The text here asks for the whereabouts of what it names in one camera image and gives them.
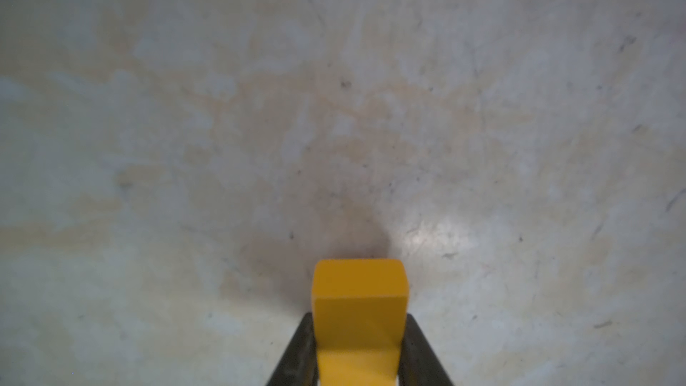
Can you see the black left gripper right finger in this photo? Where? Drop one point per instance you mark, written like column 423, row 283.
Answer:
column 419, row 365

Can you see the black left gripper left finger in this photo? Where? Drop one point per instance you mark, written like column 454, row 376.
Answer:
column 298, row 364

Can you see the orange-yellow square block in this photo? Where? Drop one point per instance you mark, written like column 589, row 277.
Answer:
column 359, row 307

